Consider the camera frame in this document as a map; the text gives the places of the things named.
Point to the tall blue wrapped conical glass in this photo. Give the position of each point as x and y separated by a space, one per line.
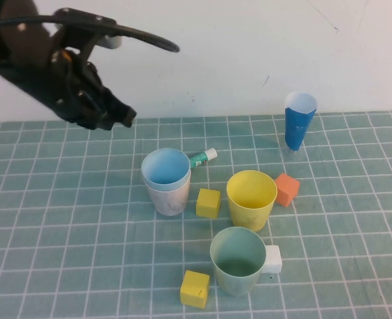
297 129

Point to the pink plastic cup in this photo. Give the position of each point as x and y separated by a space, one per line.
171 202

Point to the green plastic cup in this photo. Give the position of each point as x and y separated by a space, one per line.
236 284

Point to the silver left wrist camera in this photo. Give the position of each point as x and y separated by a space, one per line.
113 41

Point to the yellow foam cube with crack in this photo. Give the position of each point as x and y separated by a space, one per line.
194 289

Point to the green checked tablecloth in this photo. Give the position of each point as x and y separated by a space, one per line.
66 206

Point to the orange foam cube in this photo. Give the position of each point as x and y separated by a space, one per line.
287 191

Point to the black left camera mount bracket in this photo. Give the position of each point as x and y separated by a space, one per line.
83 18

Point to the white foam cube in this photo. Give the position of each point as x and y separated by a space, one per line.
273 259

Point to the yellow plastic cup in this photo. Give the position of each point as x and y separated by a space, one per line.
249 216

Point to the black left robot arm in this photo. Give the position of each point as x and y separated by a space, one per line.
13 43

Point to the green and white glue stick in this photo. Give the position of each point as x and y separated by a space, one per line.
202 158

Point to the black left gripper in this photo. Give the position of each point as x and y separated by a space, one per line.
59 89

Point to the light blue plastic cup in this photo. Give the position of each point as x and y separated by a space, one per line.
164 169

